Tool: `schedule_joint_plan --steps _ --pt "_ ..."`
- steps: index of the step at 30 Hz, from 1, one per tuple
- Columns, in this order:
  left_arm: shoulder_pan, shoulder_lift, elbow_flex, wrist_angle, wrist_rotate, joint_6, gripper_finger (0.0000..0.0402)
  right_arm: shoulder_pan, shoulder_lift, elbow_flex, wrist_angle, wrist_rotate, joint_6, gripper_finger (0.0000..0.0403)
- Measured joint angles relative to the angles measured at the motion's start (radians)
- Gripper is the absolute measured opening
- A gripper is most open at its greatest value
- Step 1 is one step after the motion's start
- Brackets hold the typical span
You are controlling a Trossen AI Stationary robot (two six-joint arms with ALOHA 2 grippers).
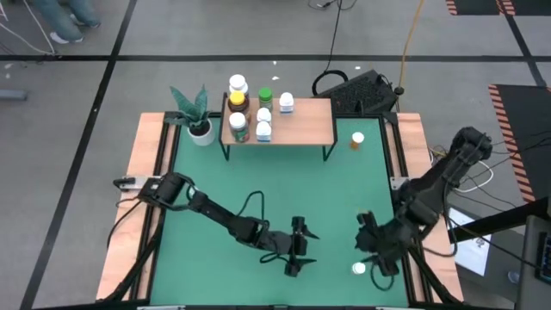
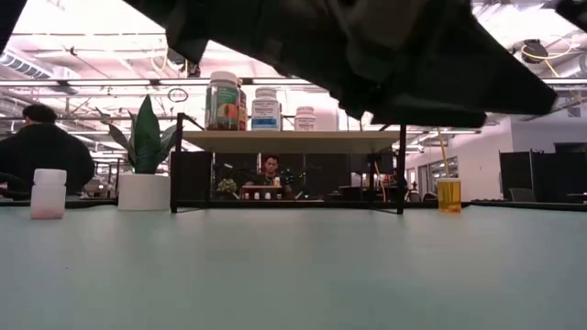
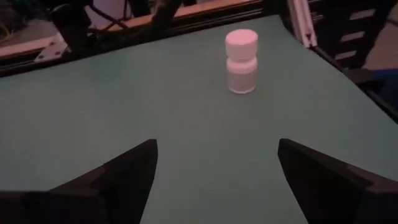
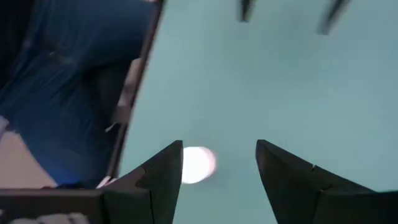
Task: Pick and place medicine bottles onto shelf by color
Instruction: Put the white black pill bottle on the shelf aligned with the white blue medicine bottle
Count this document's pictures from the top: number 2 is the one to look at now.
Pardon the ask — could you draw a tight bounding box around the orange pill vial white cap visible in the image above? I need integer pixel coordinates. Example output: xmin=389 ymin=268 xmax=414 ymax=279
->
xmin=436 ymin=177 xmax=463 ymax=215

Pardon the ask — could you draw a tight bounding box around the silver ceiling air duct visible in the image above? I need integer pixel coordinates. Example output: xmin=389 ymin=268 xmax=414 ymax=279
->
xmin=0 ymin=45 xmax=82 ymax=95

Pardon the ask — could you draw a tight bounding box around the black ceiling cable reel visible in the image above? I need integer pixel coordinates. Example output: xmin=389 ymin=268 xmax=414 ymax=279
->
xmin=519 ymin=36 xmax=574 ymax=79

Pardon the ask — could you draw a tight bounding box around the wide black partition panel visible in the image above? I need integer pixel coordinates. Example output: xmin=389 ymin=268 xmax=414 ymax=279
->
xmin=498 ymin=141 xmax=587 ymax=204

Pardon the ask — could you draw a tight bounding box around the white Melatonin bottle blue label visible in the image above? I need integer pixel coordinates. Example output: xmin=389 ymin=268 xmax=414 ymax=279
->
xmin=250 ymin=87 xmax=282 ymax=133

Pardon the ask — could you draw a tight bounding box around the snake plant in white pot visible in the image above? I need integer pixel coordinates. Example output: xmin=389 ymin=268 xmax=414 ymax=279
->
xmin=94 ymin=94 xmax=179 ymax=212

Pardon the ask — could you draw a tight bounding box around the wooden shelf black metal frame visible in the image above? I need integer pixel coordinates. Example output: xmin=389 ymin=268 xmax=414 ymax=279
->
xmin=169 ymin=112 xmax=408 ymax=215

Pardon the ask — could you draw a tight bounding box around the clear gummy jar green label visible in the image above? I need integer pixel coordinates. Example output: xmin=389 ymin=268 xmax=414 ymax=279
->
xmin=204 ymin=71 xmax=241 ymax=132

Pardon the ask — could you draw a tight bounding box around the small plain white bottle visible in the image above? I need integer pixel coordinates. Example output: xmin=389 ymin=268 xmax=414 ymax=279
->
xmin=29 ymin=168 xmax=68 ymax=221

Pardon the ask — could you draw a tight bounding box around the person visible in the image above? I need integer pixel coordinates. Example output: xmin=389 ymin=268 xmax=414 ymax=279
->
xmin=0 ymin=103 xmax=96 ymax=202
xmin=250 ymin=154 xmax=294 ymax=201

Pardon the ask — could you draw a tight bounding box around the narrow black partition panel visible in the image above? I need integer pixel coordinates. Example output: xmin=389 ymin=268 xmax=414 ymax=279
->
xmin=170 ymin=150 xmax=215 ymax=205

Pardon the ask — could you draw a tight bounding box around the slim white blue-trimmed bottle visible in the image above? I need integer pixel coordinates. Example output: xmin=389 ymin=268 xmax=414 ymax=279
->
xmin=293 ymin=105 xmax=317 ymax=133

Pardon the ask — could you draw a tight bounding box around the yellow hanging cable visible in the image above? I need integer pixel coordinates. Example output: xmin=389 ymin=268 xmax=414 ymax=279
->
xmin=437 ymin=127 xmax=449 ymax=180

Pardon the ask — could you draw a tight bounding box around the long ceiling light strip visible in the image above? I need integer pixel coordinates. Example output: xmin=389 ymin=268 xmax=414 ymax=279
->
xmin=0 ymin=78 xmax=587 ymax=88

